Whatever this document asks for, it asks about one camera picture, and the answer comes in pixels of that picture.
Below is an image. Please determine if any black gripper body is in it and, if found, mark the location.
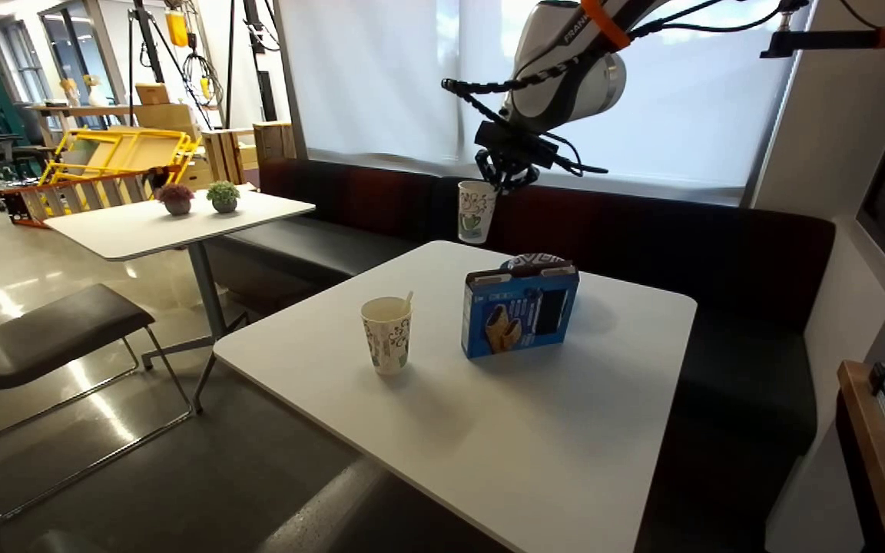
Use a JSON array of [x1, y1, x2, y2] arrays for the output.
[[472, 118, 564, 190]]

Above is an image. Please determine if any patterned paper cup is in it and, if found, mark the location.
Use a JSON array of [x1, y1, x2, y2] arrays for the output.
[[454, 178, 502, 247], [359, 292, 419, 381]]

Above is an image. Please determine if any blue snack box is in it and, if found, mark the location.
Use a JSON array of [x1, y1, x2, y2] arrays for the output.
[[458, 260, 584, 364]]

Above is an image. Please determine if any white window blind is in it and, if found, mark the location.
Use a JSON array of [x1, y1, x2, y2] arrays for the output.
[[276, 0, 806, 207]]

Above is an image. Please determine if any dark upholstered bench sofa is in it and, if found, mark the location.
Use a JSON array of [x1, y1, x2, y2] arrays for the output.
[[207, 151, 842, 553]]

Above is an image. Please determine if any plant in green pot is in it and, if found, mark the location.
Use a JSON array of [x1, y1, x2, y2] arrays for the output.
[[203, 178, 242, 219]]

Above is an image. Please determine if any plant in maroon pot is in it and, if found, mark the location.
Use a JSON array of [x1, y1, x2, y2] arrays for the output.
[[156, 183, 196, 221]]

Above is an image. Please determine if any cardboard box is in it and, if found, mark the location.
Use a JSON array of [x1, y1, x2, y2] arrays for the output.
[[131, 81, 207, 137]]

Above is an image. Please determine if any small white side table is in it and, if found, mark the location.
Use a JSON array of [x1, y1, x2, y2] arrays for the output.
[[41, 188, 319, 350]]

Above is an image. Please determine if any yellow metal cart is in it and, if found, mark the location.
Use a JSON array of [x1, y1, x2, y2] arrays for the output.
[[0, 124, 207, 231]]

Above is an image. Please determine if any wooden shelf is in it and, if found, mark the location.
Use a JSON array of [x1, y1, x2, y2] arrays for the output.
[[832, 357, 885, 553]]

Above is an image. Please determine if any black padded metal chair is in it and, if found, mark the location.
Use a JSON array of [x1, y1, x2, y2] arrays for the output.
[[0, 281, 200, 525]]

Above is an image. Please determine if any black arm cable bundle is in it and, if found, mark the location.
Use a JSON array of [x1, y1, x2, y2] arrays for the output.
[[438, 71, 533, 131]]

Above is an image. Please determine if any orange strap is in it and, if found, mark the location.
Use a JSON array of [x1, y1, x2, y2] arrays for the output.
[[578, 0, 637, 52]]

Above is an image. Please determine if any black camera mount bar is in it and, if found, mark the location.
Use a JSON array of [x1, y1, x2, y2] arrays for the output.
[[758, 26, 885, 68]]

